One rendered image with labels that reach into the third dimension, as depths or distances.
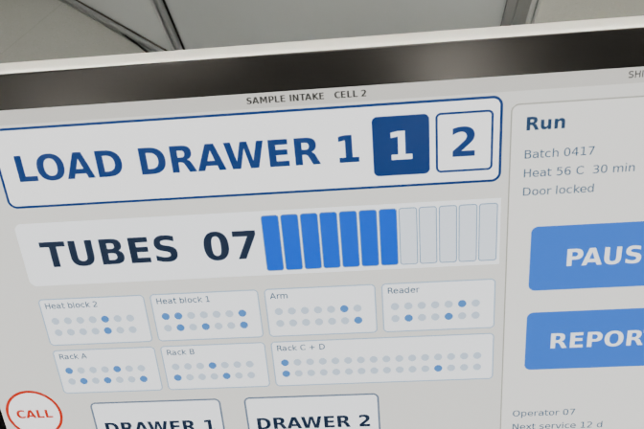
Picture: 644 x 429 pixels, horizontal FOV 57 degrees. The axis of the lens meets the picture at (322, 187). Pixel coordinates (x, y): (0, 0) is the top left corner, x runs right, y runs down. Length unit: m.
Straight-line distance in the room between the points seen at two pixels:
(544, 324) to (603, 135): 0.13
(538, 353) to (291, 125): 0.22
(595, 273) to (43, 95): 0.35
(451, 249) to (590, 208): 0.08
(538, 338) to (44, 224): 0.32
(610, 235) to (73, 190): 0.33
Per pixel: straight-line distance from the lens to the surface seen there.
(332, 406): 0.44
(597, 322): 0.42
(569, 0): 2.17
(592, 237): 0.39
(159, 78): 0.35
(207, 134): 0.35
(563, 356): 0.43
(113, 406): 0.47
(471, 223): 0.37
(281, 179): 0.35
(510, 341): 0.42
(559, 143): 0.36
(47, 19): 2.39
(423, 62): 0.34
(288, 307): 0.39
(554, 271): 0.40
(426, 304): 0.39
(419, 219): 0.36
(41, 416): 0.50
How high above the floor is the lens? 1.44
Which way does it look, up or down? 60 degrees down
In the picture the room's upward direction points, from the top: 10 degrees counter-clockwise
